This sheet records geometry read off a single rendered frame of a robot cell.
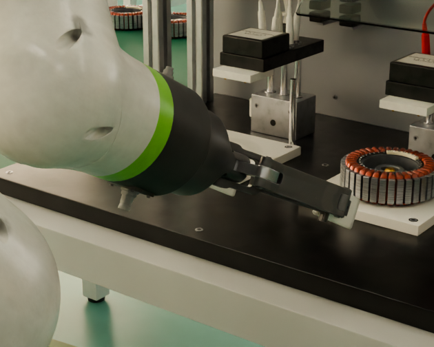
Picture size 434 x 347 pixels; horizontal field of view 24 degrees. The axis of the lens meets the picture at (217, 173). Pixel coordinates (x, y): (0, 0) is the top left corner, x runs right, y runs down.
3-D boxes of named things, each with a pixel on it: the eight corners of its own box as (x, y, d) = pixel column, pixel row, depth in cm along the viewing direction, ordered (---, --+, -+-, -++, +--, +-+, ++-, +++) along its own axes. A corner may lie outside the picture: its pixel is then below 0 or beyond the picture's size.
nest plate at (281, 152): (233, 187, 120) (233, 177, 119) (138, 162, 128) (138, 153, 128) (300, 155, 131) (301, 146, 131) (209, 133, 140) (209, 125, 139)
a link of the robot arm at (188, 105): (192, 62, 73) (100, 45, 78) (143, 215, 72) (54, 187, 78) (235, 87, 78) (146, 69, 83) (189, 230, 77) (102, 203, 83)
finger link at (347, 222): (321, 180, 88) (328, 182, 88) (354, 197, 94) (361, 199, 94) (311, 213, 88) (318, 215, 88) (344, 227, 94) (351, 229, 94)
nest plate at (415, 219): (417, 236, 106) (418, 225, 106) (297, 204, 115) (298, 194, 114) (475, 195, 117) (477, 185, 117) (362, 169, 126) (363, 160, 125)
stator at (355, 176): (410, 216, 108) (412, 184, 107) (321, 193, 115) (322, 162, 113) (454, 186, 117) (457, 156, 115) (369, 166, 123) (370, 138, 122)
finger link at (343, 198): (317, 186, 87) (346, 193, 85) (342, 198, 91) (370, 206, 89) (311, 202, 87) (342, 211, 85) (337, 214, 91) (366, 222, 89)
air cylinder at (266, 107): (295, 140, 137) (296, 102, 135) (250, 131, 141) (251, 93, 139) (315, 131, 140) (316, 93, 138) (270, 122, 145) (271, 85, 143)
